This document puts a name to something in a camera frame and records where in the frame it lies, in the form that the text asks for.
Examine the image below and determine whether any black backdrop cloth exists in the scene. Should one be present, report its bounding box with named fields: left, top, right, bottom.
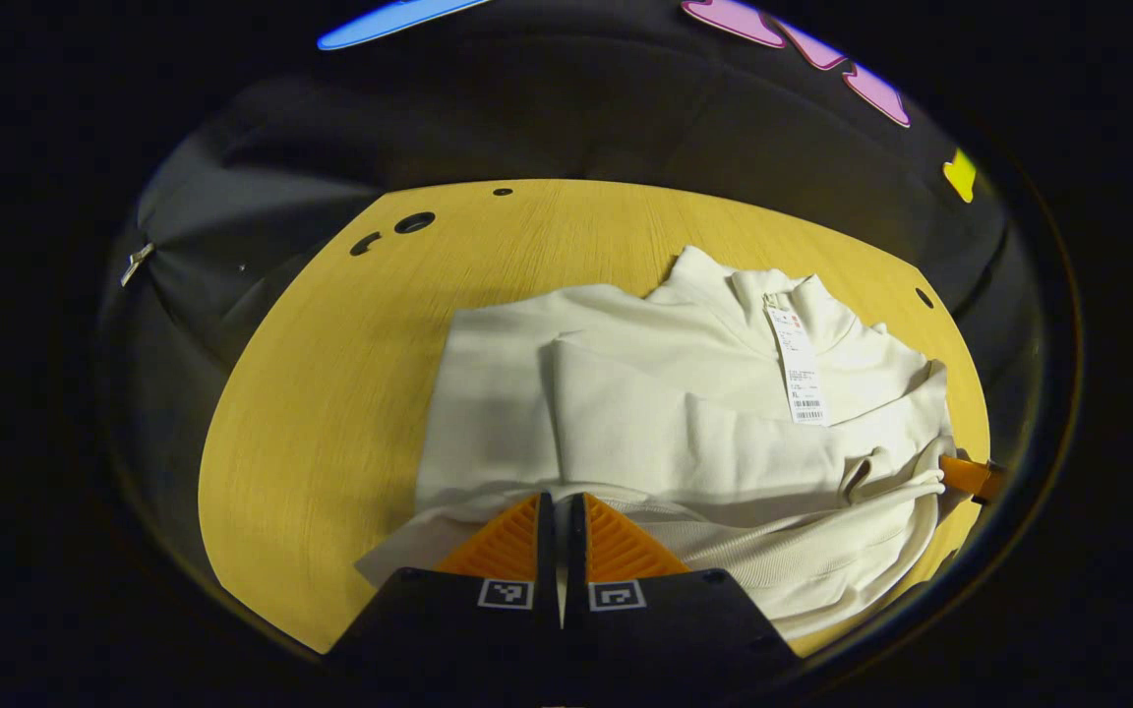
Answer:
left=99, top=0, right=1040, bottom=552

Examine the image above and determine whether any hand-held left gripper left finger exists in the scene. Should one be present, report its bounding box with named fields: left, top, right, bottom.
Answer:
left=326, top=492, right=560, bottom=679

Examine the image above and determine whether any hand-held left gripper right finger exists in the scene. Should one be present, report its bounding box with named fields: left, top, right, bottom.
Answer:
left=566, top=492, right=804, bottom=679

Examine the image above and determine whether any white clip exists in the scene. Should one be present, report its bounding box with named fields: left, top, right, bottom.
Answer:
left=120, top=242, right=156, bottom=288

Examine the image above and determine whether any cream sweatshirt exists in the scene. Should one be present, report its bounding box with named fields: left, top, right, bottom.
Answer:
left=355, top=246, right=956, bottom=642

